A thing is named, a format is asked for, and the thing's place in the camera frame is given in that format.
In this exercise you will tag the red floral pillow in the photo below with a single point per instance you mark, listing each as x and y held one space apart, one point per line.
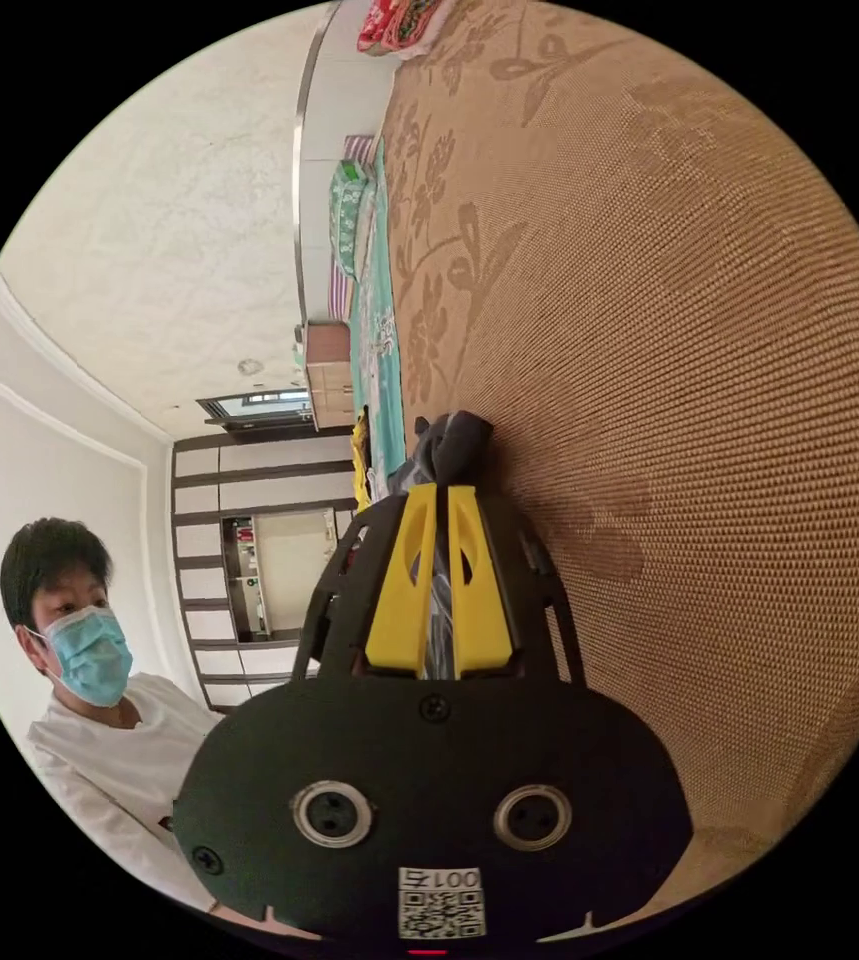
406 22

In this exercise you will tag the black t-shirt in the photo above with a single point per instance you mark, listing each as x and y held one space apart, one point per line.
460 442

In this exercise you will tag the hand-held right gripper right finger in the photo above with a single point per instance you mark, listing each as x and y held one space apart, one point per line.
478 607

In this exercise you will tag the pile of clothes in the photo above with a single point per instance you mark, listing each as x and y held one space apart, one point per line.
361 465

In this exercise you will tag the green floral pillow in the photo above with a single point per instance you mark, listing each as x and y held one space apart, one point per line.
346 217

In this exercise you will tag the window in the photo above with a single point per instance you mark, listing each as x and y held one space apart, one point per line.
256 405

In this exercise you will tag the dark striped wall cupboard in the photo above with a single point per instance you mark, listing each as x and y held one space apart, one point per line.
204 540

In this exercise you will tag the person's body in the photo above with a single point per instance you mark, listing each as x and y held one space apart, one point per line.
99 750

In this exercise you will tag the small wooden cupboard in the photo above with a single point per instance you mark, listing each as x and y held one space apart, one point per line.
328 375

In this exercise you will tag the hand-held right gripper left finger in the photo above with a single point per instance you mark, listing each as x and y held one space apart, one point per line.
399 600

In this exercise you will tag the round ceiling lamp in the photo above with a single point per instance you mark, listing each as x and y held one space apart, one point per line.
250 367

